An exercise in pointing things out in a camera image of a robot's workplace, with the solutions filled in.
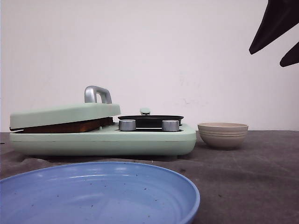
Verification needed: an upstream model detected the blue plastic plate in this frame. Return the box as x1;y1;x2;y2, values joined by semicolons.
0;161;200;224

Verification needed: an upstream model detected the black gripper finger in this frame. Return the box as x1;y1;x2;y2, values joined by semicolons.
279;43;299;67
249;0;299;54

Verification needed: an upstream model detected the grey table cloth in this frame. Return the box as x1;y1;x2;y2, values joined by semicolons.
0;131;299;224

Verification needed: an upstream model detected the left silver control knob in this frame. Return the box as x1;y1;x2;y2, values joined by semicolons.
119;119;136;131

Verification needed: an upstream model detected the beige ribbed ceramic bowl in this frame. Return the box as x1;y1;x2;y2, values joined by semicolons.
198;122;249;149

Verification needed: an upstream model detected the breakfast maker lid dark plate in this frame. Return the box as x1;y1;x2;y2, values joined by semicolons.
10;85;121;131

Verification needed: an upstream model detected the silver control knob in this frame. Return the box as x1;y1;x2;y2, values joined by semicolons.
162;120;179;132
119;119;136;131

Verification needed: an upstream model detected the white bread slice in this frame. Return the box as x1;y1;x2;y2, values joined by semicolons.
99;117;114;126
22;119;100;133

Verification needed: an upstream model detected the black frying pan green handle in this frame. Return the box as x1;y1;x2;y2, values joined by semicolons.
118;114;184;128

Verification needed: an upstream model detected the right silver control knob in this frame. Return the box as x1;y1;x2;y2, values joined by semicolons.
162;120;179;132

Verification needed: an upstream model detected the mint green breakfast maker base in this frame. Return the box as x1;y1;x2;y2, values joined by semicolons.
9;123;197;156

